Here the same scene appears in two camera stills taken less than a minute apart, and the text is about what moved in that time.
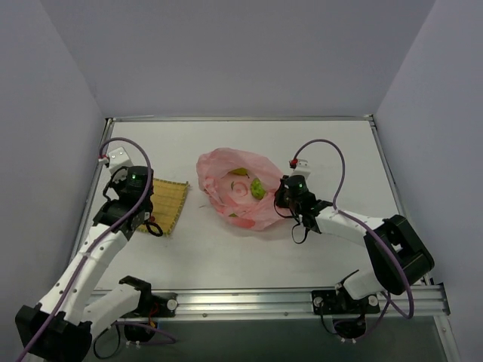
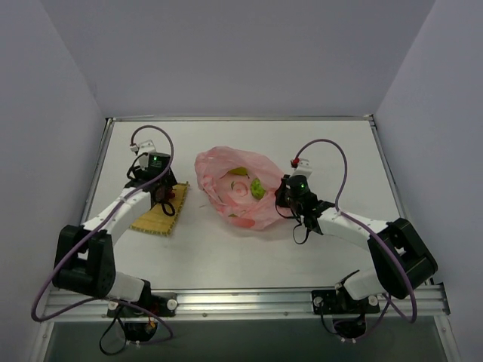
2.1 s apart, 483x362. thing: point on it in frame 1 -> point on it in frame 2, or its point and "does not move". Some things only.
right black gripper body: x=284 y=195 does not move
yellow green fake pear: x=241 y=171 does not move
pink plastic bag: x=240 y=186 does not move
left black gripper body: x=123 y=185 -> x=164 y=192
